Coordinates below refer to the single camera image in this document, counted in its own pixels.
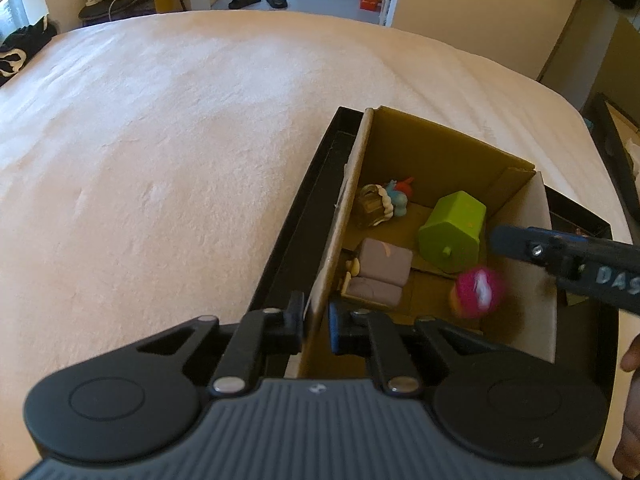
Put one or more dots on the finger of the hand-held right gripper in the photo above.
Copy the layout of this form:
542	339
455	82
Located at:
515	242

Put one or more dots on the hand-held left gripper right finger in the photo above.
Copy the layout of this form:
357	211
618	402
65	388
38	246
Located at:
334	330

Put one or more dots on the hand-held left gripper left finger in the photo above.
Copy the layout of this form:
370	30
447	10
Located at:
292	325

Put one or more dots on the green hexagonal toy block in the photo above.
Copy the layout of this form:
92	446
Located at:
452	230

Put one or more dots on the pink round toy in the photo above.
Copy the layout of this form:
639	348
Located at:
475	292

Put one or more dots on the purple toy sofa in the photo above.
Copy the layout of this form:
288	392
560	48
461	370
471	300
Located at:
385	260

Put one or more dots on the black tray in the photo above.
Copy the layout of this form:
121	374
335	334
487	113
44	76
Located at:
300	210

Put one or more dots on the small blue red toy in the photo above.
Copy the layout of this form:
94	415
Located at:
399	197

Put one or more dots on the brown cupcake toy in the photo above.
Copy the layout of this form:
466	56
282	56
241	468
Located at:
370	205

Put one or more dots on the brown cardboard box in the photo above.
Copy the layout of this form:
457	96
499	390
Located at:
400	135

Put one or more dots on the person's right hand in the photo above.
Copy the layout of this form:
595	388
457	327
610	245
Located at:
631	355

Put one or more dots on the pale plastic bag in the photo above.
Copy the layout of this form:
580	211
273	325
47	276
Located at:
634	147

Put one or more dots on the black slipper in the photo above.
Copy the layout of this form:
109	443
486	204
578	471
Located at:
245	1
277	0

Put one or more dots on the black round table base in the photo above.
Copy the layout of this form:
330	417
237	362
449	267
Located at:
120	12

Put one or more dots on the black and white cloth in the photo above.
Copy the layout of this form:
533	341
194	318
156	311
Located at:
22	47

